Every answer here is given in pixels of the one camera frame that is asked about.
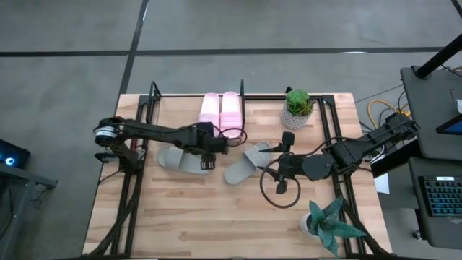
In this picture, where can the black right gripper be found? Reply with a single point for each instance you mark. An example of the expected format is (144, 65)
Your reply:
(290, 166)

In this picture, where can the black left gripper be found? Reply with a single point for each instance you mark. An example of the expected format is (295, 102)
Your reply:
(207, 144)

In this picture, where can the grey rubber slide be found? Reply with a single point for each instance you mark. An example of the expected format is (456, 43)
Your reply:
(173, 159)
(242, 169)

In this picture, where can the pink rubber slide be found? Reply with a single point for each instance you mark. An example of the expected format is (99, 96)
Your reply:
(231, 112)
(209, 108)

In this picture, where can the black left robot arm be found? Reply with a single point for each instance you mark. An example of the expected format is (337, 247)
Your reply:
(155, 131)

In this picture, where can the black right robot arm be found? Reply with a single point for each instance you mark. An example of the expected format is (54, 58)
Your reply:
(361, 148)

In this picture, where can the green succulent in patterned pot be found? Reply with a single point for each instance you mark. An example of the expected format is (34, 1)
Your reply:
(297, 103)

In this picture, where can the teal leafy plant white pot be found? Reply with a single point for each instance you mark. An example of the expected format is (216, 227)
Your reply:
(325, 224)

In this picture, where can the white paper sheet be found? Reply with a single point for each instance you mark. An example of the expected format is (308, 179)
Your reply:
(382, 184)

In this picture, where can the grey workstation cart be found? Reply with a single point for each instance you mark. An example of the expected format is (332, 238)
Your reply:
(429, 108)

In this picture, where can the black tablet with blue screen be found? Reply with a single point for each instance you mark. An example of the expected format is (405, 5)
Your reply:
(453, 127)

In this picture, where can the grey metal stand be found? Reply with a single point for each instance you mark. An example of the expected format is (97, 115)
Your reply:
(21, 178)

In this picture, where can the black slanted pole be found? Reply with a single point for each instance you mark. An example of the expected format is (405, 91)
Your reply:
(438, 56)

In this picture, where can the black device with blue light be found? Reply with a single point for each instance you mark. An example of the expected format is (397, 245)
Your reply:
(11, 160)

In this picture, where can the wooden shelf with black frame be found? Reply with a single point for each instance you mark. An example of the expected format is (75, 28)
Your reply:
(173, 112)

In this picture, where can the black table rig frame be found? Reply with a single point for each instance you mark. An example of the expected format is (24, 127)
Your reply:
(329, 99)

